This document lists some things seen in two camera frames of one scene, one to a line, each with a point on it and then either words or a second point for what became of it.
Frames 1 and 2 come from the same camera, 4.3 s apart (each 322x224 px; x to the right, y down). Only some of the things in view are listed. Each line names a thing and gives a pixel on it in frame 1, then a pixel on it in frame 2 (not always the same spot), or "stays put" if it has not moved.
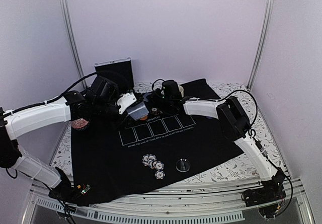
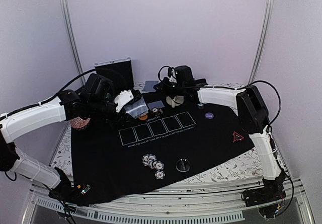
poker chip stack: (148, 159) stays put
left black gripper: (122, 119) stays put
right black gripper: (152, 99) → (162, 87)
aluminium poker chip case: (119, 71) stays put
